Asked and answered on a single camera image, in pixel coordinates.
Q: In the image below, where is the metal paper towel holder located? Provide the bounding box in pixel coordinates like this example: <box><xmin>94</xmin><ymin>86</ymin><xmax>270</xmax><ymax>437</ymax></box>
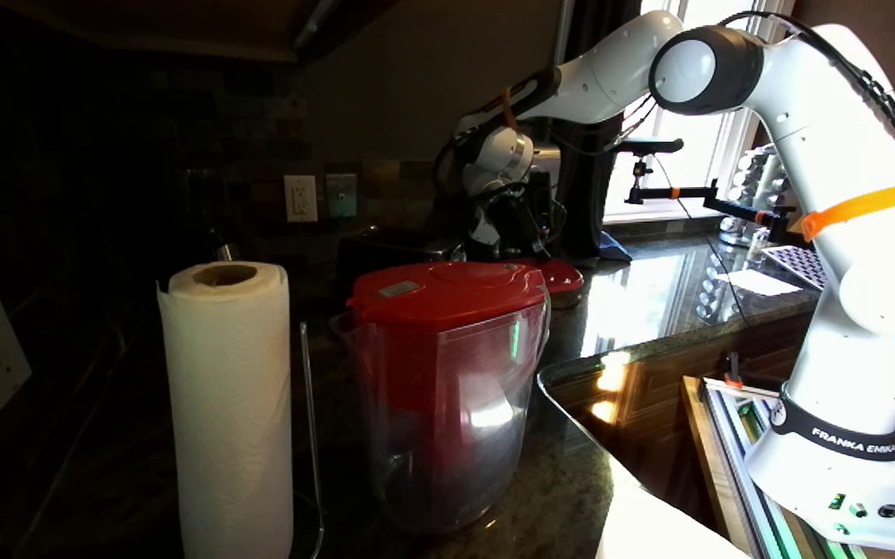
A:
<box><xmin>296</xmin><ymin>319</ymin><xmax>328</xmax><ymax>559</ymax></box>

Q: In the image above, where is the orange strap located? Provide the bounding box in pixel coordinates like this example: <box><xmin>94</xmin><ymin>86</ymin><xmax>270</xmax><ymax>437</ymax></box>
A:
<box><xmin>493</xmin><ymin>86</ymin><xmax>522</xmax><ymax>129</ymax></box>
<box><xmin>790</xmin><ymin>175</ymin><xmax>895</xmax><ymax>244</ymax></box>

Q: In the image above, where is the white wall outlet plate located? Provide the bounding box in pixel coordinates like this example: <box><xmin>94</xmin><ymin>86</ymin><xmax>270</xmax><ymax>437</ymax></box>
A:
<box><xmin>281</xmin><ymin>170</ymin><xmax>322</xmax><ymax>227</ymax></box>

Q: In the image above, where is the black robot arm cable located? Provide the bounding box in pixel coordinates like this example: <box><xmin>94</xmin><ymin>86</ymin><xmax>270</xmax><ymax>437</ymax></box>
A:
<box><xmin>716</xmin><ymin>7</ymin><xmax>895</xmax><ymax>179</ymax></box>

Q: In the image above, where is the white wall switch plate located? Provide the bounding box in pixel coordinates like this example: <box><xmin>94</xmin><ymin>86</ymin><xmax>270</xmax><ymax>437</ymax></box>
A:
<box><xmin>322</xmin><ymin>170</ymin><xmax>361</xmax><ymax>221</ymax></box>

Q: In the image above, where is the red plastic lid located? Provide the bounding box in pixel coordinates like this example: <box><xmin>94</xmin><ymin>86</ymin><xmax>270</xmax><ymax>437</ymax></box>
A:
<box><xmin>537</xmin><ymin>257</ymin><xmax>588</xmax><ymax>310</ymax></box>

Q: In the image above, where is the white paper towel roll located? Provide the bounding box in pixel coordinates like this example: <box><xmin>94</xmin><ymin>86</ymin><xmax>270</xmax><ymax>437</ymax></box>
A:
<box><xmin>153</xmin><ymin>257</ymin><xmax>299</xmax><ymax>559</ymax></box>

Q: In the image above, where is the bright window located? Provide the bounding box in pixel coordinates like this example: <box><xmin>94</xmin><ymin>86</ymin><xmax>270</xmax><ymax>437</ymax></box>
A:
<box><xmin>600</xmin><ymin>0</ymin><xmax>817</xmax><ymax>227</ymax></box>

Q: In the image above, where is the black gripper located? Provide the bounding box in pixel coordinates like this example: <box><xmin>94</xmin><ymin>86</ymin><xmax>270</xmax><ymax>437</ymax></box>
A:
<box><xmin>459</xmin><ymin>182</ymin><xmax>567</xmax><ymax>264</ymax></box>

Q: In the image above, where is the red water filter pitcher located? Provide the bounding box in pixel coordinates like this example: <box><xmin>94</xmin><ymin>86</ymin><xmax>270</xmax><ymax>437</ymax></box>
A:
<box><xmin>328</xmin><ymin>257</ymin><xmax>552</xmax><ymax>538</ymax></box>

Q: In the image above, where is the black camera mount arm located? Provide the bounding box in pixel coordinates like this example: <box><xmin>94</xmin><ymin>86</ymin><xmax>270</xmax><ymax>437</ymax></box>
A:
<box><xmin>613</xmin><ymin>133</ymin><xmax>798</xmax><ymax>235</ymax></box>

